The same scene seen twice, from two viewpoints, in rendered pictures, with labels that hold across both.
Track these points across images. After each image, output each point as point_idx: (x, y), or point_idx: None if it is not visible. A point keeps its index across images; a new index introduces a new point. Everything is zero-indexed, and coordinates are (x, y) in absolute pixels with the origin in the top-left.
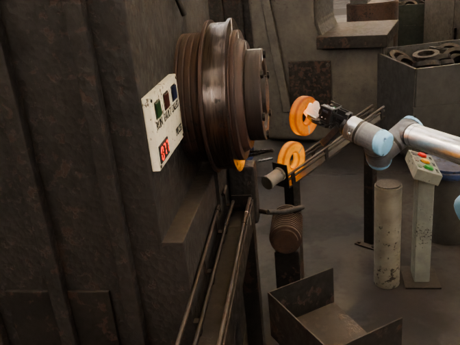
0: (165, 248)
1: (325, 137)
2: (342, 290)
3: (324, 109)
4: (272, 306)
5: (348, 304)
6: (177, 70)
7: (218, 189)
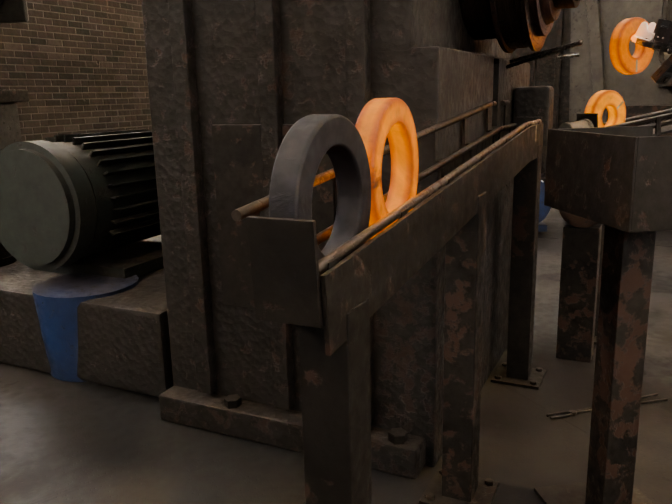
0: (414, 57)
1: (660, 68)
2: (658, 335)
3: (664, 25)
4: (552, 146)
5: (665, 347)
6: None
7: (496, 92)
